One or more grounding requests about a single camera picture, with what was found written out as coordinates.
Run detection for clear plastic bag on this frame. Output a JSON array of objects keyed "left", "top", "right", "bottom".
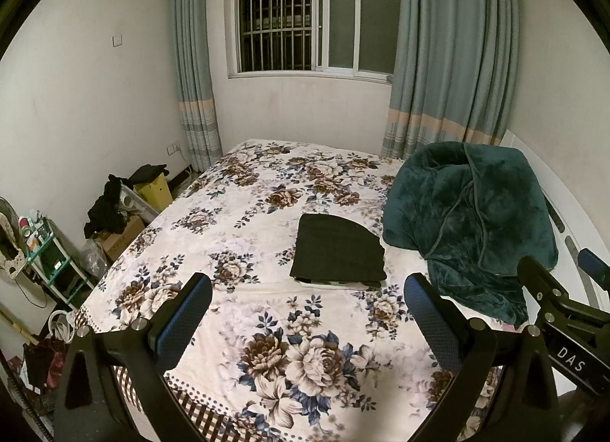
[{"left": 83, "top": 239, "right": 111, "bottom": 281}]

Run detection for floral bed sheet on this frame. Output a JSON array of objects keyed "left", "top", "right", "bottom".
[{"left": 76, "top": 138, "right": 530, "bottom": 442}]

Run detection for black folded cloth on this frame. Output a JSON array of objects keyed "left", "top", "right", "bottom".
[{"left": 128, "top": 163, "right": 169, "bottom": 186}]

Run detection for green shelf rack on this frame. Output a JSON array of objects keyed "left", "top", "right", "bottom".
[{"left": 21, "top": 218, "right": 96, "bottom": 307}]

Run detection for narrow teal curtain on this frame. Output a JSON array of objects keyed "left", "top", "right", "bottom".
[{"left": 169, "top": 0, "right": 224, "bottom": 172}]

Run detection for barred window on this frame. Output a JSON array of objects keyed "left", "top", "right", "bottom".
[{"left": 228, "top": 0, "right": 403, "bottom": 84}]

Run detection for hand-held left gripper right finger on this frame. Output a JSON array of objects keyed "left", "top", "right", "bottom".
[{"left": 403, "top": 272, "right": 563, "bottom": 442}]

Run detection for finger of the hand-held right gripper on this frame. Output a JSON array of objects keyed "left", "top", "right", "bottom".
[
  {"left": 578, "top": 248, "right": 610, "bottom": 290},
  {"left": 517, "top": 255, "right": 580, "bottom": 316}
]

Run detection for white bed headboard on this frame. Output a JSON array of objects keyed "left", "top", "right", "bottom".
[{"left": 500, "top": 130, "right": 610, "bottom": 319}]

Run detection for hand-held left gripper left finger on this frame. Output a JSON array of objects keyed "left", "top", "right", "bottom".
[{"left": 52, "top": 272, "right": 214, "bottom": 442}]

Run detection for brown cardboard box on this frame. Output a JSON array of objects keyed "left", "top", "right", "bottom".
[{"left": 98, "top": 216, "right": 146, "bottom": 262}]

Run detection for yellow box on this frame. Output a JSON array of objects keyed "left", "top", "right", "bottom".
[{"left": 136, "top": 174, "right": 173, "bottom": 214}]

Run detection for teal plush blanket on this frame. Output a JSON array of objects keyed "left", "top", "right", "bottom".
[{"left": 381, "top": 141, "right": 559, "bottom": 326}]

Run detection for clear plastic container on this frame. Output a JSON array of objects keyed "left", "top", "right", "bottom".
[{"left": 119, "top": 185, "right": 154, "bottom": 221}]

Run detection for dark red cloth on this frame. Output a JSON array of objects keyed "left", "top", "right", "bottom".
[{"left": 21, "top": 337, "right": 68, "bottom": 392}]

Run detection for wooden stick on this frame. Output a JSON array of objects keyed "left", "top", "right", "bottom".
[{"left": 0, "top": 311, "right": 41, "bottom": 345}]

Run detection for black hanging clothes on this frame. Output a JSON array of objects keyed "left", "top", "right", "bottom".
[{"left": 84, "top": 174, "right": 132, "bottom": 239}]

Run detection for wide teal curtain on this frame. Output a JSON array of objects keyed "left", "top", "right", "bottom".
[{"left": 380, "top": 0, "right": 520, "bottom": 160}]

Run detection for dark green striped garment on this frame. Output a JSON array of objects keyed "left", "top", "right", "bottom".
[{"left": 289, "top": 213, "right": 388, "bottom": 290}]

